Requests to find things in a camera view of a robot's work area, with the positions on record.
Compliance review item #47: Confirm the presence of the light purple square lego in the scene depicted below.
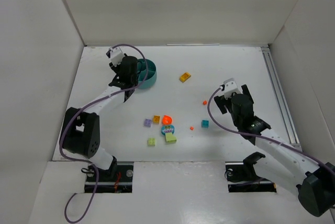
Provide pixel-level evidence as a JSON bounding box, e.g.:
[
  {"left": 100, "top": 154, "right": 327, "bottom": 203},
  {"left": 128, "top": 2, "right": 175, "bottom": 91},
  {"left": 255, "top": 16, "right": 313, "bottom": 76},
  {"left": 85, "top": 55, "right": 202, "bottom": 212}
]
[{"left": 143, "top": 119, "right": 152, "bottom": 127}]

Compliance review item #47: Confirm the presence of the yellow square lego brick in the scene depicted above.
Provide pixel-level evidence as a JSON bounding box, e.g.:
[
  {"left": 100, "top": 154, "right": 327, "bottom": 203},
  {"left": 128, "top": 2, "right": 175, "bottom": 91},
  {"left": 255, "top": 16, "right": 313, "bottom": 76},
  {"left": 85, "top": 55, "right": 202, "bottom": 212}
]
[{"left": 152, "top": 115, "right": 160, "bottom": 124}]

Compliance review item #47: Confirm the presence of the orange round lego piece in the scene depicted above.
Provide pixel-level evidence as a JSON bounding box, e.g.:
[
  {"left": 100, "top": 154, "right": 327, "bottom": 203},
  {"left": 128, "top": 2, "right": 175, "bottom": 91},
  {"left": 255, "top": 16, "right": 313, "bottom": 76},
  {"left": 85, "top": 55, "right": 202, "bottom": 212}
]
[{"left": 162, "top": 115, "right": 173, "bottom": 125}]

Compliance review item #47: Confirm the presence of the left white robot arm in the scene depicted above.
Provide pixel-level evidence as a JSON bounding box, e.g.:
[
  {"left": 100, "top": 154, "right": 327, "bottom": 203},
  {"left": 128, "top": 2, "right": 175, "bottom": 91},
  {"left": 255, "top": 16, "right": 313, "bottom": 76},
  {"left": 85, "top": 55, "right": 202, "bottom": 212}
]
[{"left": 59, "top": 54, "right": 138, "bottom": 171}]

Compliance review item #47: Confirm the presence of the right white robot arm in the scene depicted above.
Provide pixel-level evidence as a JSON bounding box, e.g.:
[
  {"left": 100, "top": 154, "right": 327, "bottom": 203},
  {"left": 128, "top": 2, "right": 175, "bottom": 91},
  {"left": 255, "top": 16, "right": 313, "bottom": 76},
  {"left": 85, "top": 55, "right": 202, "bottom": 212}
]
[{"left": 209, "top": 81, "right": 334, "bottom": 217}]

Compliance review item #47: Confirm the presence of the teal round divided container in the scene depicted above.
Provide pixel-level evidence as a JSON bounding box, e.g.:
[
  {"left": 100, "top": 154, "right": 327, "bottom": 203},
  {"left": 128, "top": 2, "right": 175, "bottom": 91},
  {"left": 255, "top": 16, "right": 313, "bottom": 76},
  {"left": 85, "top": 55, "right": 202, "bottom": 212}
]
[{"left": 137, "top": 59, "right": 157, "bottom": 89}]

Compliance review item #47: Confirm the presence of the teal lego brick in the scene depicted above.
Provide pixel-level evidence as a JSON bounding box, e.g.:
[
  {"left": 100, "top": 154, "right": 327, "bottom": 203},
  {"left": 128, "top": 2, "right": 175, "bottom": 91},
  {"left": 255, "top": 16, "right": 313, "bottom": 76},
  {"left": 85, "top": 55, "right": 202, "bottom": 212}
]
[{"left": 201, "top": 120, "right": 209, "bottom": 128}]

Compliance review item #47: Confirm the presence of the teal monster face lego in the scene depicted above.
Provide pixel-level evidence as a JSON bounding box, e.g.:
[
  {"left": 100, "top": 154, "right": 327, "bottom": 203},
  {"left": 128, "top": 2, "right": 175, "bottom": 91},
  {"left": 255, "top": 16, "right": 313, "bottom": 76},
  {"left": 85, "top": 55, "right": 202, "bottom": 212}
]
[{"left": 161, "top": 125, "right": 175, "bottom": 135}]

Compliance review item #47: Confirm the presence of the light green sloped lego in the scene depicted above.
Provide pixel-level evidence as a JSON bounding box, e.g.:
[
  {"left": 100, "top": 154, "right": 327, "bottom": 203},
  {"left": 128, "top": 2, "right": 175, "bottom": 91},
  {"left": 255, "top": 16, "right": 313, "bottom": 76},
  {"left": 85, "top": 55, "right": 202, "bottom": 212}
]
[{"left": 165, "top": 132, "right": 177, "bottom": 144}]

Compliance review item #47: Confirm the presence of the light green square lego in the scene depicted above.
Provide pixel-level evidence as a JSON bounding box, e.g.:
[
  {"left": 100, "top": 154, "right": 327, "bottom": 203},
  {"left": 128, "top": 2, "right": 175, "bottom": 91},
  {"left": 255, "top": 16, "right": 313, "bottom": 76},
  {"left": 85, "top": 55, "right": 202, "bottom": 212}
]
[{"left": 147, "top": 138, "right": 156, "bottom": 147}]

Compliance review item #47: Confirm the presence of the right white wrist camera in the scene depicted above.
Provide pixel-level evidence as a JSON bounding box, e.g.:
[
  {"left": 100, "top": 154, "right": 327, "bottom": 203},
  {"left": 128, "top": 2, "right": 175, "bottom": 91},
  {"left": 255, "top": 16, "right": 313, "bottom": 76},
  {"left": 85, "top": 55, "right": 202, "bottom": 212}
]
[{"left": 220, "top": 78, "right": 241, "bottom": 100}]

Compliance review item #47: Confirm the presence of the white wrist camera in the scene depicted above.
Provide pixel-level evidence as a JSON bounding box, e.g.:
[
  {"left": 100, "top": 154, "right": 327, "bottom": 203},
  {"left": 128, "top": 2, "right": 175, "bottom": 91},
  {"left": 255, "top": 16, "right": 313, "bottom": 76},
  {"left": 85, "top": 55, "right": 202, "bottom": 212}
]
[
  {"left": 220, "top": 78, "right": 241, "bottom": 100},
  {"left": 106, "top": 47, "right": 124, "bottom": 66}
]

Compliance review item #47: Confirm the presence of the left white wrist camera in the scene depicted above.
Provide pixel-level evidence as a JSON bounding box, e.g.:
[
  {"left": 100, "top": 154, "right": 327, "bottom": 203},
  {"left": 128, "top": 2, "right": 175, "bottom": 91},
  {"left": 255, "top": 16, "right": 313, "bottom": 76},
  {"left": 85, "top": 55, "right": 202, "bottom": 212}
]
[{"left": 106, "top": 47, "right": 124, "bottom": 66}]

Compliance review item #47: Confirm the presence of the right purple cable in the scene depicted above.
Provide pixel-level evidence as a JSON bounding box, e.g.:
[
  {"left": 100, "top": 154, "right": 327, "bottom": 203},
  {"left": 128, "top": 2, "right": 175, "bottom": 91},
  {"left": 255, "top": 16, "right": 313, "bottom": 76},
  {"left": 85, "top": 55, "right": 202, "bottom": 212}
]
[{"left": 207, "top": 86, "right": 335, "bottom": 172}]

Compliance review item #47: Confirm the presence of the purple cable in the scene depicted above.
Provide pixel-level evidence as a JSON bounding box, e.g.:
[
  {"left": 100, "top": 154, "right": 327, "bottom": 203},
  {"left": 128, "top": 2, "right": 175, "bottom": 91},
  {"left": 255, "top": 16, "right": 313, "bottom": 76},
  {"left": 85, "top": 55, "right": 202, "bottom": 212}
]
[
  {"left": 59, "top": 44, "right": 143, "bottom": 222},
  {"left": 207, "top": 86, "right": 335, "bottom": 172}
]

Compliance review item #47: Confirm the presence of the aluminium rail right edge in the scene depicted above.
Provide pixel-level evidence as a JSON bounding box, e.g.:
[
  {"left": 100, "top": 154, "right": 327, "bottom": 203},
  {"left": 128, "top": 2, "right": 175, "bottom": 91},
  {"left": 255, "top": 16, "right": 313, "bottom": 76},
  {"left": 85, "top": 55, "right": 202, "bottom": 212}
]
[{"left": 261, "top": 47, "right": 302, "bottom": 151}]

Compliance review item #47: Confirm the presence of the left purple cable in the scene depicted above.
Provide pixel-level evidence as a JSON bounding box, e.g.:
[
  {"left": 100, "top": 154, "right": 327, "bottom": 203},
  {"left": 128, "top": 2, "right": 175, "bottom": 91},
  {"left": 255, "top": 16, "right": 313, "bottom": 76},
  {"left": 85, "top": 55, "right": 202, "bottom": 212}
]
[{"left": 59, "top": 44, "right": 143, "bottom": 222}]

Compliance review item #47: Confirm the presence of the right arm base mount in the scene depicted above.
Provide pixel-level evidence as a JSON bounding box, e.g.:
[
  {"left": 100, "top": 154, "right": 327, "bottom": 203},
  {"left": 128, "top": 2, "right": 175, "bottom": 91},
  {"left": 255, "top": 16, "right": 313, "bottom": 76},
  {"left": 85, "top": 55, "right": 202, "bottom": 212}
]
[{"left": 224, "top": 152, "right": 277, "bottom": 193}]

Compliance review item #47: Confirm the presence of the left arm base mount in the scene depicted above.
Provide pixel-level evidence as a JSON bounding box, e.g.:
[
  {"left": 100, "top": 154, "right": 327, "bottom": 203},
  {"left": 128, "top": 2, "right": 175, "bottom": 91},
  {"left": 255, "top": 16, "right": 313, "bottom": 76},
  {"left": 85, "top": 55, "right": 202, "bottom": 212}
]
[{"left": 81, "top": 159, "right": 134, "bottom": 194}]

